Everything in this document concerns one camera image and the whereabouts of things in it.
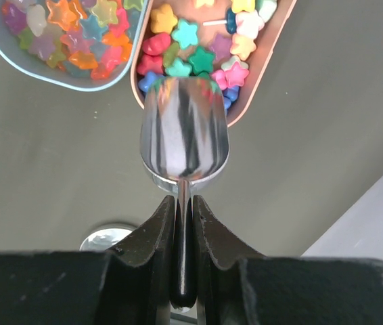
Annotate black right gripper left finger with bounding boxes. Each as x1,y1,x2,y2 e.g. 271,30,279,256
0,196,175,324

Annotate light blue candy tray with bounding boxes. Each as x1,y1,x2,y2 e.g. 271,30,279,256
0,1,148,92

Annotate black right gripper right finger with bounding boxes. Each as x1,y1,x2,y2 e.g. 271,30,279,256
193,196,383,324

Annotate pink candy tray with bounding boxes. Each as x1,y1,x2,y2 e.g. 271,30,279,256
129,0,299,129

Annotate silver metal scoop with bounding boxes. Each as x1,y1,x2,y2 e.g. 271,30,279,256
140,77,229,309

